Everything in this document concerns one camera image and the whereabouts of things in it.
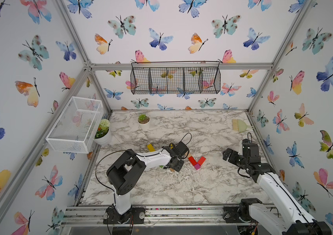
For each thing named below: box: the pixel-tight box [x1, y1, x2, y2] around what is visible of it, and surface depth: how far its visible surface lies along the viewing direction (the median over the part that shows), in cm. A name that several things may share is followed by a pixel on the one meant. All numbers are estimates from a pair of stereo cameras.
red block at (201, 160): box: [197, 156, 207, 166], surface depth 95 cm
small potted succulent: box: [137, 113, 151, 130], surface depth 106 cm
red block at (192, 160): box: [188, 155, 198, 166], surface depth 95 cm
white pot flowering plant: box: [94, 118, 112, 146], surface depth 95 cm
